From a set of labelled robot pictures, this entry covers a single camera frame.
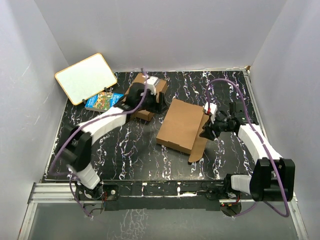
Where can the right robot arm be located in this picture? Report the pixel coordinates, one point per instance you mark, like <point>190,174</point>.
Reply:
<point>273,175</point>

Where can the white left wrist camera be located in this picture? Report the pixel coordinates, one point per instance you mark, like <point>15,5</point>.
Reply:
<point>151,84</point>

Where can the yellow framed whiteboard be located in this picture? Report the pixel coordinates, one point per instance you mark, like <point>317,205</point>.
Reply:
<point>86,78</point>

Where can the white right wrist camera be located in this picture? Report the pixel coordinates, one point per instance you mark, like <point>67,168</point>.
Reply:
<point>210,109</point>

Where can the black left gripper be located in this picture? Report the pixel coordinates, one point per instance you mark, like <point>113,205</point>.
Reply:
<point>157,107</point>

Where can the colourful blue book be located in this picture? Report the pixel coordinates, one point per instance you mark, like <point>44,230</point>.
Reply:
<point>102,101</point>

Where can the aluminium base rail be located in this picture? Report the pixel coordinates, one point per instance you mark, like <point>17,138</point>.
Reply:
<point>52,214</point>

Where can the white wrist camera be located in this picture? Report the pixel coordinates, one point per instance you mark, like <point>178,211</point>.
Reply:
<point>210,109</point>
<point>151,84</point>

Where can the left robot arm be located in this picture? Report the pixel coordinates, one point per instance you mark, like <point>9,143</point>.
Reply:
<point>77,141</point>

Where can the closed brown cardboard box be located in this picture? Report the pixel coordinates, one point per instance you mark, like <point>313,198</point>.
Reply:
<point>135,93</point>

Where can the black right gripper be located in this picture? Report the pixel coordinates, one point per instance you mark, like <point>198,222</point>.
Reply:
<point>207,132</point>

